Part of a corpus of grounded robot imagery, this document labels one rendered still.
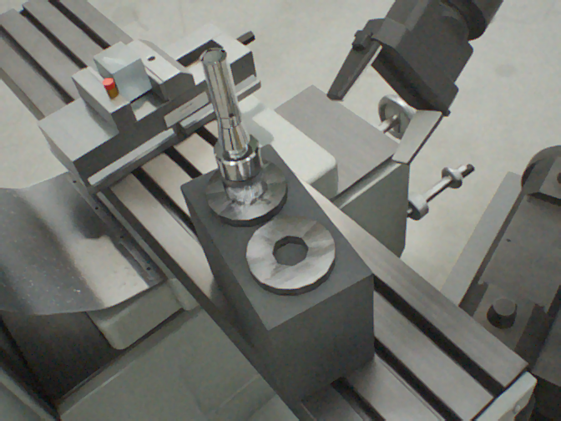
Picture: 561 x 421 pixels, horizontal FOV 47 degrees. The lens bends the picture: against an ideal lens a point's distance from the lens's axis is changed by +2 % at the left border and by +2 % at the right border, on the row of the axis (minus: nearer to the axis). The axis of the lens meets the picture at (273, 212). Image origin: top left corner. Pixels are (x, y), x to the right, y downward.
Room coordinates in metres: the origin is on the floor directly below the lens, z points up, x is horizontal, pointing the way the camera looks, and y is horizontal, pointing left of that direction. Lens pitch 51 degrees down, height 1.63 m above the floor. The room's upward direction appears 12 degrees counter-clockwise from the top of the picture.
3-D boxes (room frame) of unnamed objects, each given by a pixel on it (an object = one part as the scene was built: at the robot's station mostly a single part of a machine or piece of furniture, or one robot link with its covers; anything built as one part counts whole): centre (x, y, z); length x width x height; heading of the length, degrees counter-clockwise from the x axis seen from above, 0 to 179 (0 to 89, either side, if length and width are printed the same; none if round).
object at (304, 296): (0.41, 0.01, 1.02); 0.22 x 0.12 x 0.20; 19
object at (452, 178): (0.90, -0.38, 0.50); 0.22 x 0.06 x 0.06; 120
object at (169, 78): (0.85, 0.14, 1.01); 0.12 x 0.06 x 0.04; 31
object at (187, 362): (0.77, 0.13, 0.42); 0.80 x 0.30 x 0.60; 120
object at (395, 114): (1.01, -0.29, 0.62); 0.16 x 0.12 x 0.12; 120
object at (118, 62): (0.82, 0.19, 1.03); 0.06 x 0.05 x 0.06; 31
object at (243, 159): (0.46, 0.02, 1.18); 0.05 x 0.05 x 0.01
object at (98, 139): (0.84, 0.16, 0.97); 0.35 x 0.15 x 0.11; 121
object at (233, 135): (0.46, 0.02, 1.24); 0.03 x 0.03 x 0.11
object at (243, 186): (0.46, 0.02, 1.14); 0.05 x 0.05 x 0.06
